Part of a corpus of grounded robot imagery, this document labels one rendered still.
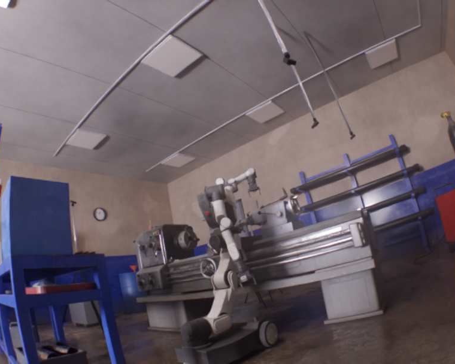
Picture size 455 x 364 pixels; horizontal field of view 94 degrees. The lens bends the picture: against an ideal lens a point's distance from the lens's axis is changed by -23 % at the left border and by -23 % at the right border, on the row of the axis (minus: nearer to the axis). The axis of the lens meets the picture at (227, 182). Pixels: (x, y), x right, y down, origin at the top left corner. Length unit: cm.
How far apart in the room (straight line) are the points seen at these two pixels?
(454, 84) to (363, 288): 471
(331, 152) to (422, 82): 243
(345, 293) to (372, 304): 24
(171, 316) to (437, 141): 522
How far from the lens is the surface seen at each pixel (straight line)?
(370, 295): 230
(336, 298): 236
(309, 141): 603
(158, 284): 340
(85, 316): 493
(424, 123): 575
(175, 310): 341
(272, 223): 264
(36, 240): 146
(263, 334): 208
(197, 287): 317
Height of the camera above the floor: 69
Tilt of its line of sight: 17 degrees up
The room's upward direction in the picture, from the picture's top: 12 degrees counter-clockwise
